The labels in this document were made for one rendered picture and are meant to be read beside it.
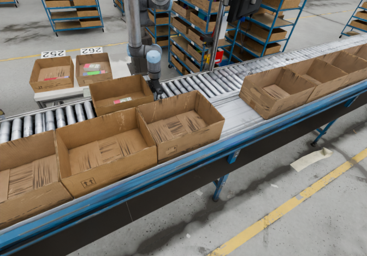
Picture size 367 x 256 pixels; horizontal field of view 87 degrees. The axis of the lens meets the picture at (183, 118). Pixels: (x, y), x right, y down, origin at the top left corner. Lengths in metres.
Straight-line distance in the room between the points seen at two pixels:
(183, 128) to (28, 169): 0.81
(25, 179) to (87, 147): 0.29
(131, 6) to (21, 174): 1.01
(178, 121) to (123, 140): 0.35
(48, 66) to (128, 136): 1.29
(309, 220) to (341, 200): 0.45
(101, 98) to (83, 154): 0.62
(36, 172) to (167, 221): 1.09
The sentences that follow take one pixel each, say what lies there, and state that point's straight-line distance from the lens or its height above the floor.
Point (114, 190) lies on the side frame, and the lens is 0.96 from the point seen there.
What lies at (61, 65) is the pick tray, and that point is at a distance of 2.21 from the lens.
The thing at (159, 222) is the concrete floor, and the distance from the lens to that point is 1.84.
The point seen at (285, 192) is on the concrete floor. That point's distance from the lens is 2.23.
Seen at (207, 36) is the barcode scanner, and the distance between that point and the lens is 1.88.
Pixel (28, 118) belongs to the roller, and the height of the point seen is 0.75.
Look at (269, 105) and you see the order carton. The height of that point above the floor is 0.99.
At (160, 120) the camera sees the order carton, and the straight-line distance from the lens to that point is 1.21.
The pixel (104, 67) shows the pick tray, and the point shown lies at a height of 0.76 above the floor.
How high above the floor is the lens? 1.75
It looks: 44 degrees down
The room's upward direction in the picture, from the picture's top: 5 degrees clockwise
